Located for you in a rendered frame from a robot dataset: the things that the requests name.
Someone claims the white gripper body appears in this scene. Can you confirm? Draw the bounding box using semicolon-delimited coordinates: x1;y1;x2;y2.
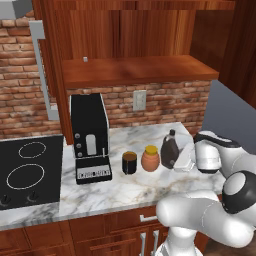
173;145;197;173

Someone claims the dark brown syrup bottle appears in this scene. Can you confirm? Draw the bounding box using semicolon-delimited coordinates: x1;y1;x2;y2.
160;129;181;170

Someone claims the orange honey bottle yellow lid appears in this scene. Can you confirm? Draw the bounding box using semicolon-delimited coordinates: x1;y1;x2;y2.
140;144;161;173

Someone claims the dark brown mug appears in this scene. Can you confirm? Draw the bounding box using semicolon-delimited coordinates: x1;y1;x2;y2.
121;151;139;176

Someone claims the wooden cabinet door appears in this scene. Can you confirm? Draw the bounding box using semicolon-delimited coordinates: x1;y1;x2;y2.
218;0;256;110
31;0;75;145

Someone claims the wooden base cabinet front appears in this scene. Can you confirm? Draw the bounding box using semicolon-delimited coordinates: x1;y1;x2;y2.
0;220;76;256

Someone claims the wooden drawer front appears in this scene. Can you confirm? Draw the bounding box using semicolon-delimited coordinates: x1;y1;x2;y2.
103;205;162;235

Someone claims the wooden base cupboard door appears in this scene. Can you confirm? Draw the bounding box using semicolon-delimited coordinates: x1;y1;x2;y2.
73;229;150;256
148;225;172;256

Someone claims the black coffee machine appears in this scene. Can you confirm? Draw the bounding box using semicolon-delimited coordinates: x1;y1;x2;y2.
69;92;114;186

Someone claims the black hob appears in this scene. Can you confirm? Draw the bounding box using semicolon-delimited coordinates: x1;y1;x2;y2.
0;134;65;211

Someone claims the black hob knob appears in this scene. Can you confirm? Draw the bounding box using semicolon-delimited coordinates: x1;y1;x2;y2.
26;191;40;204
0;194;12;207

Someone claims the grey range hood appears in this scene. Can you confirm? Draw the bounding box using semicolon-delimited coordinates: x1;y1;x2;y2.
0;0;35;20

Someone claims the grey drawer handle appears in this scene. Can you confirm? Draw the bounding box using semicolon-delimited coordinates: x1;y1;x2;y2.
139;214;159;223

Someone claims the grey wall socket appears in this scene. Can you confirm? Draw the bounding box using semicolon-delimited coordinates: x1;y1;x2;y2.
132;89;148;113

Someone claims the grey cupboard door handle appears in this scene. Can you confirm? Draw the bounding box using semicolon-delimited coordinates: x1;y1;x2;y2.
139;231;147;256
152;229;160;256

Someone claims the wooden wall cabinet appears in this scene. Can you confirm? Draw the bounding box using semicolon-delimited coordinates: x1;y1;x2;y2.
41;0;236;90

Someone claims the long grey door handle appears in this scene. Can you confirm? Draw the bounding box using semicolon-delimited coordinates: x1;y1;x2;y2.
28;20;61;122

